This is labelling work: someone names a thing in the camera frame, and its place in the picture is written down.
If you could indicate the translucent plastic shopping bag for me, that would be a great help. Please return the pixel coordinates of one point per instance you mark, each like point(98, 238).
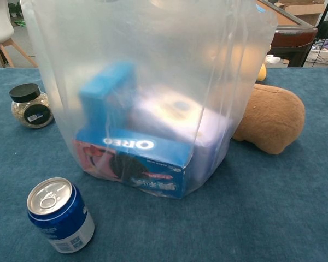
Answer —
point(166, 54)

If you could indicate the white cup blue label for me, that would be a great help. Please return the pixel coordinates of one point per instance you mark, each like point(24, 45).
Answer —
point(180, 114)

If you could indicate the blue Oreo cookie box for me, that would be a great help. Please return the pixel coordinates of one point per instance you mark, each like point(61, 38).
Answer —
point(155, 163)

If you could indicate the plain blue carton box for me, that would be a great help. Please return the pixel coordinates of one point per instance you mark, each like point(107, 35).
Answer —
point(98, 92)

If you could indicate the brown plush toy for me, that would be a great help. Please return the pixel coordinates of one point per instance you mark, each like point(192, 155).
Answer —
point(273, 120)

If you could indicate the blue table cloth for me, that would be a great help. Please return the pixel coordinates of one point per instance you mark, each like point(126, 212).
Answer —
point(235, 218)

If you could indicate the yellow plush toy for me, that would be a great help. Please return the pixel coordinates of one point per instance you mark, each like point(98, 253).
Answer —
point(261, 72)

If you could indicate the blue white soda can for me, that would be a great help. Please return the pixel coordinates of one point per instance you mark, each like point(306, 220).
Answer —
point(63, 218)

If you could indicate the glass jar black lid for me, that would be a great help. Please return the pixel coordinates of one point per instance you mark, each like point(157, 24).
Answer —
point(30, 109)

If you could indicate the brown mahjong table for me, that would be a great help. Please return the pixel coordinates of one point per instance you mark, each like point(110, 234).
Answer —
point(292, 35)

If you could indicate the white plastic basket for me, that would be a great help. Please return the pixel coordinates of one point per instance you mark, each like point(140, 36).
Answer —
point(325, 56)

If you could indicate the cardboard box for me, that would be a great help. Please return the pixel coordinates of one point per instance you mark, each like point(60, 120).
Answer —
point(300, 6)

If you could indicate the black tripod stand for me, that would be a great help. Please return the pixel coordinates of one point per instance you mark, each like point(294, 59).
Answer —
point(323, 19)

